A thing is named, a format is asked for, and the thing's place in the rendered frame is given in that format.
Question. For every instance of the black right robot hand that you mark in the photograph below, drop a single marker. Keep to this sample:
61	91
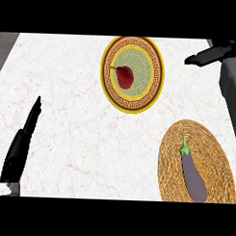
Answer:
210	55

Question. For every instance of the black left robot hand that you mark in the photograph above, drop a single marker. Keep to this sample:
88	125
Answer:
17	155

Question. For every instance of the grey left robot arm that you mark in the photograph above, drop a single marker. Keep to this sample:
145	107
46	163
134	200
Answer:
14	189

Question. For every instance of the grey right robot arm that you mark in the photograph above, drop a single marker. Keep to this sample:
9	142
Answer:
233	91

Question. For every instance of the round patterned brown yellow plate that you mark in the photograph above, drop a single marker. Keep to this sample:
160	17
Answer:
146	92

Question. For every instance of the round woven wicker placemat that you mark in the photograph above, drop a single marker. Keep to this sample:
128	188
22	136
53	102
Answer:
215	149

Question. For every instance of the purple eggplant with green stem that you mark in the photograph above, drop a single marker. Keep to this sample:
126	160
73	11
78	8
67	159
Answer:
193	177

